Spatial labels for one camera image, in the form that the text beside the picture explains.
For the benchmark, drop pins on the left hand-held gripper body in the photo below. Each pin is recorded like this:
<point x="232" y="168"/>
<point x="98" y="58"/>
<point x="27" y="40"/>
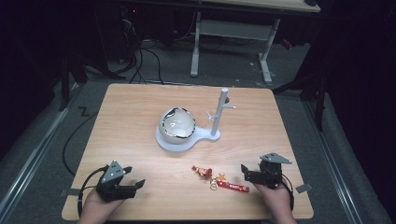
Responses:
<point x="113" y="174"/>

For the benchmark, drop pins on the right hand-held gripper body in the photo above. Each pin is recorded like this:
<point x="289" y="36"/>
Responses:
<point x="269" y="174"/>

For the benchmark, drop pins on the white hook stand with base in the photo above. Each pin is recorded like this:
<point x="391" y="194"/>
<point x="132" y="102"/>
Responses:
<point x="214" y="124"/>

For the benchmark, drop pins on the person's right hand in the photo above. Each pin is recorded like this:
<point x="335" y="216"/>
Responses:
<point x="275" y="202"/>

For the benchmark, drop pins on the person's left hand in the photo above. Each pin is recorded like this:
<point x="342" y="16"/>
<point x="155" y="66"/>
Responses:
<point x="98" y="208"/>

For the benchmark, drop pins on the grey tape strip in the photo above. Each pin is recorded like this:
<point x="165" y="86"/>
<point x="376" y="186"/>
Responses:
<point x="72" y="192"/>
<point x="304" y="188"/>

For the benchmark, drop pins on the white egg-shaped bowl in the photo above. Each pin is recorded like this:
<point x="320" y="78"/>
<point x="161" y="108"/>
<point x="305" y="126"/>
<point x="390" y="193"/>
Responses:
<point x="176" y="125"/>

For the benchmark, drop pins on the black metal stand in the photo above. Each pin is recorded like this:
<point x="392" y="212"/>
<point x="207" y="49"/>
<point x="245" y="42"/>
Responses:
<point x="68" y="77"/>
<point x="317" y="93"/>

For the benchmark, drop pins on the white-legged desk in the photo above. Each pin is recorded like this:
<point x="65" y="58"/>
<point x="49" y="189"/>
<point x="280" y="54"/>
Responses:
<point x="233" y="29"/>

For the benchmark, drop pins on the metal floor rail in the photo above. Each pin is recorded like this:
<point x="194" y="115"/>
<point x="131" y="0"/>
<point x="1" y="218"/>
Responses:
<point x="334" y="161"/>
<point x="29" y="161"/>

